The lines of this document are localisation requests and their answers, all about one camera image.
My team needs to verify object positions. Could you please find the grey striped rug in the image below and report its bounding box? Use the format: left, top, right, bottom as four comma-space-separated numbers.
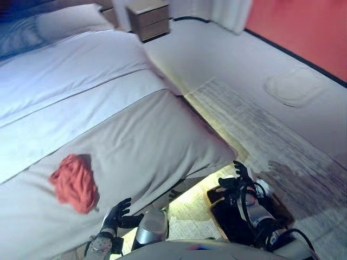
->
168, 76, 347, 260

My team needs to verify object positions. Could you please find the white pleated curtain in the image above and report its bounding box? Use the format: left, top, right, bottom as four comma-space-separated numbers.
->
209, 0, 253, 36

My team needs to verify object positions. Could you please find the white duvet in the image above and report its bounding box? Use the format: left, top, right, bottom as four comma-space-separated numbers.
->
0, 29, 182, 185

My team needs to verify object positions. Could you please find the white oval floor mat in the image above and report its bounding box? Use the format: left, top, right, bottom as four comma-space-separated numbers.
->
264, 67, 325, 108

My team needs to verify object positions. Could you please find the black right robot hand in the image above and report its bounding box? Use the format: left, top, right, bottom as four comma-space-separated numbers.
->
217, 160, 258, 191

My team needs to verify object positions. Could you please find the brown bed frame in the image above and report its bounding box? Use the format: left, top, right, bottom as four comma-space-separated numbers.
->
146, 175, 215, 217

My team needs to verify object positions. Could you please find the brown two-drawer nightstand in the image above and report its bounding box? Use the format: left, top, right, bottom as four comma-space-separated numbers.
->
125, 0, 171, 43

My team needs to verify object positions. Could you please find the beige bed runner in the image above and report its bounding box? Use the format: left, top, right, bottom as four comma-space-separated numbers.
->
0, 89, 236, 260

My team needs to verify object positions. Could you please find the grey robot left leg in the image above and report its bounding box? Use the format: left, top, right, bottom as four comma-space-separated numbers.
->
131, 207, 170, 252

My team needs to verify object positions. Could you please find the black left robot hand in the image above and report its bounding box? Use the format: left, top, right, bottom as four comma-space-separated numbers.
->
102, 197, 145, 235

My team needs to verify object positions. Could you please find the white pillow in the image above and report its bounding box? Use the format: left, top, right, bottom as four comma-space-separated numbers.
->
34, 3, 114, 42

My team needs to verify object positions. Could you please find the red garment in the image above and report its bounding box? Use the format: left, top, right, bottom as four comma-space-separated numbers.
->
48, 153, 99, 215

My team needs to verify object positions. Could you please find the grey robot torso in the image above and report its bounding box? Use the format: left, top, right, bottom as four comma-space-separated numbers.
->
115, 239, 312, 260

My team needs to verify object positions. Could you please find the striped patterned cushion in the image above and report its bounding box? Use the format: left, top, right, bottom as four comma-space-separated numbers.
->
0, 15, 42, 54

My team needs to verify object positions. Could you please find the brown laundry basket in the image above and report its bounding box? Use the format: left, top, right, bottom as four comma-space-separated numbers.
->
207, 178, 297, 250

